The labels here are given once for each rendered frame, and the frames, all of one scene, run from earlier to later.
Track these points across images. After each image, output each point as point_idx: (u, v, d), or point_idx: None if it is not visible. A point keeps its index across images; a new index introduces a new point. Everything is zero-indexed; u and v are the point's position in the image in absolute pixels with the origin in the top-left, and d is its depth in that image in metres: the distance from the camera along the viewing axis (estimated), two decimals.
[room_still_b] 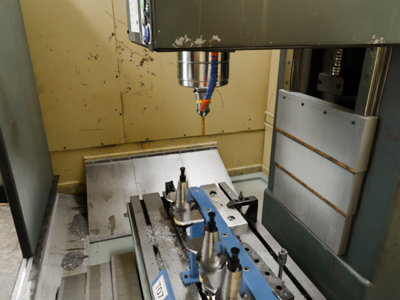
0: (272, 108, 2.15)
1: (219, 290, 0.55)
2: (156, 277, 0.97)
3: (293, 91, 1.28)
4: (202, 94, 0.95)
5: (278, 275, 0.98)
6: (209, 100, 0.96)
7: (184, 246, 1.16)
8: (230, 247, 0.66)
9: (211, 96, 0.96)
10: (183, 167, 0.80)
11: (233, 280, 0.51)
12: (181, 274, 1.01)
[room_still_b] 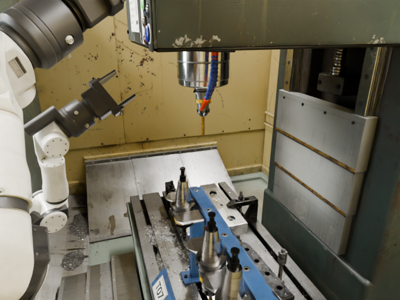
0: (272, 108, 2.15)
1: (219, 290, 0.55)
2: (156, 277, 0.97)
3: (293, 91, 1.28)
4: (202, 94, 0.95)
5: (278, 275, 0.98)
6: (209, 100, 0.96)
7: (184, 246, 1.16)
8: (230, 247, 0.66)
9: (211, 96, 0.96)
10: (183, 167, 0.80)
11: (233, 280, 0.51)
12: (181, 274, 1.01)
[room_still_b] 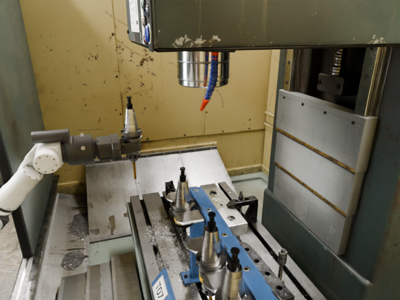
0: (272, 108, 2.15)
1: (219, 290, 0.55)
2: (156, 277, 0.97)
3: (293, 91, 1.28)
4: (129, 141, 0.93)
5: (278, 275, 0.98)
6: None
7: (184, 246, 1.16)
8: (230, 247, 0.66)
9: (139, 142, 0.95)
10: (183, 167, 0.80)
11: (233, 280, 0.51)
12: (181, 274, 1.01)
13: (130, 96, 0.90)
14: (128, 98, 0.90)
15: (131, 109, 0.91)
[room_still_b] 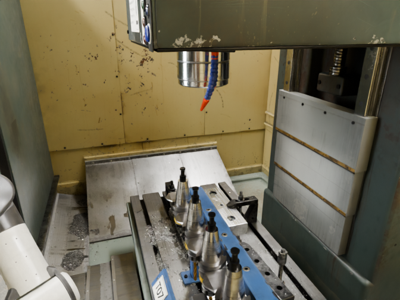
0: (272, 108, 2.15)
1: (219, 290, 0.55)
2: (156, 277, 0.97)
3: (293, 91, 1.28)
4: None
5: (278, 275, 0.98)
6: None
7: (184, 246, 1.16)
8: (230, 247, 0.66)
9: None
10: (183, 167, 0.80)
11: (233, 280, 0.51)
12: (181, 274, 1.01)
13: (197, 188, 0.69)
14: (195, 190, 0.69)
15: (197, 203, 0.70)
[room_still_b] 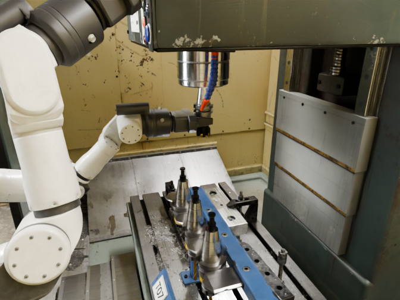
0: (272, 108, 2.15)
1: (196, 103, 1.00)
2: (156, 277, 0.97)
3: (293, 91, 1.28)
4: None
5: (278, 275, 0.98)
6: None
7: (184, 246, 1.16)
8: (230, 247, 0.66)
9: None
10: (183, 167, 0.80)
11: (202, 88, 0.95)
12: (181, 274, 1.01)
13: (197, 188, 0.69)
14: (195, 190, 0.69)
15: (197, 203, 0.70)
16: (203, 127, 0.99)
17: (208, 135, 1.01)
